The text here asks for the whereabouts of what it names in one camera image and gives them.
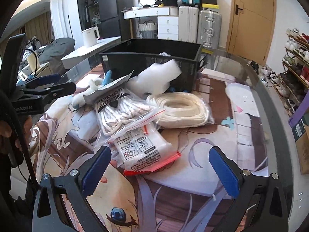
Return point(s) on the white foam sheet roll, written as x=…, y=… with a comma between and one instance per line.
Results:
x=154, y=79

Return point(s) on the white blue plush toy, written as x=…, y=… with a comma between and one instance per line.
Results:
x=78, y=100

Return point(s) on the open cardboard box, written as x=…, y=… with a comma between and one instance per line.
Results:
x=299, y=125

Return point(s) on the woven laundry basket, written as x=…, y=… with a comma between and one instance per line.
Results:
x=148, y=30

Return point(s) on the white dressing desk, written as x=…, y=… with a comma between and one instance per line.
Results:
x=165, y=17

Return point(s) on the person's left hand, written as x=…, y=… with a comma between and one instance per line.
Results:
x=6, y=132

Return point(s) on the black glass cabinet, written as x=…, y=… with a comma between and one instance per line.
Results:
x=88, y=13

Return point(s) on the silver suitcase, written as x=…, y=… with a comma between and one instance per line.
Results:
x=209, y=29

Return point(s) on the black refrigerator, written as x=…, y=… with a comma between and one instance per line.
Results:
x=112, y=22

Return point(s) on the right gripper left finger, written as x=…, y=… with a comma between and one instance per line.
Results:
x=50, y=213

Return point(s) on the wooden shoe rack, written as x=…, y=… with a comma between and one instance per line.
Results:
x=293, y=82

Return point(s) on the tan wooden door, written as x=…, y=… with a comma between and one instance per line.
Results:
x=251, y=29

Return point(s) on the white electric kettle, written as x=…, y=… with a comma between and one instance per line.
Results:
x=90, y=36

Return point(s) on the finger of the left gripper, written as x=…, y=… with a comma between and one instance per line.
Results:
x=35, y=82
x=52, y=92

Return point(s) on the red-seal zip bag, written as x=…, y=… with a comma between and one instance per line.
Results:
x=144, y=150

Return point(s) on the white suitcase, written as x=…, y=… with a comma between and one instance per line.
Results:
x=188, y=24

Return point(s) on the grey white side table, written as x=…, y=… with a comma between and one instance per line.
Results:
x=82, y=53

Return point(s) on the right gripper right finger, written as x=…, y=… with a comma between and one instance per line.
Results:
x=271, y=213

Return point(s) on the dark grey beanbag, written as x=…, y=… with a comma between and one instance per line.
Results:
x=56, y=50

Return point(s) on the black storage box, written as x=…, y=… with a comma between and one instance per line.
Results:
x=135, y=55

